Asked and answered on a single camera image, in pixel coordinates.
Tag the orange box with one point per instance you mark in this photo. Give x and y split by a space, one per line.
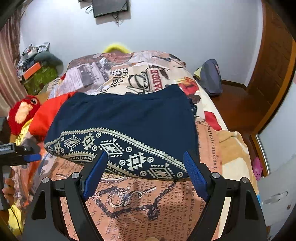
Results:
31 71

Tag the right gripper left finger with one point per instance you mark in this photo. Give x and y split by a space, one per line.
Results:
45 219

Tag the pink croc shoe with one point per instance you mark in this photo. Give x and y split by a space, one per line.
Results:
257 168

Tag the striped red curtain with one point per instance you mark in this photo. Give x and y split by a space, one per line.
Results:
11 89

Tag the red plush toy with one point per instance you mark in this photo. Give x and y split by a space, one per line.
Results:
21 112

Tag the grey cushion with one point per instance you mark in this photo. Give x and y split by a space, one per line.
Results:
51 59

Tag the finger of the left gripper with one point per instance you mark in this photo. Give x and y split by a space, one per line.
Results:
32 157

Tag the small black wall monitor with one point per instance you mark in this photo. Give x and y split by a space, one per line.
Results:
106 7

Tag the yellow curved pillow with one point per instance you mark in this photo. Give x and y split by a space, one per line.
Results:
116 48

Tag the navy patterned hooded garment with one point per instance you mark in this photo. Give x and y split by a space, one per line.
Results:
144 135

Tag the green patterned bag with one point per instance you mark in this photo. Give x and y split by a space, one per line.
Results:
39 79

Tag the blue grey backpack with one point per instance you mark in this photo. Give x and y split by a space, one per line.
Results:
210 78

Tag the yellow garment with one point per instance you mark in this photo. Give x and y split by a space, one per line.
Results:
15 214

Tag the white sliding wardrobe door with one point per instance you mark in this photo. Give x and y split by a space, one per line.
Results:
278 137

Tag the white cabinet with stickers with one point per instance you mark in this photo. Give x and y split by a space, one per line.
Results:
277 196

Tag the red folded garment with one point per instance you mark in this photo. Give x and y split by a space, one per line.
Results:
45 115

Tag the brown wooden door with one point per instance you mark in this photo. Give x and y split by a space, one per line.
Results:
273 60

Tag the person's left hand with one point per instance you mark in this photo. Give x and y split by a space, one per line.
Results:
9 189

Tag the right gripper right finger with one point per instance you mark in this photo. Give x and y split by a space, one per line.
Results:
245 220

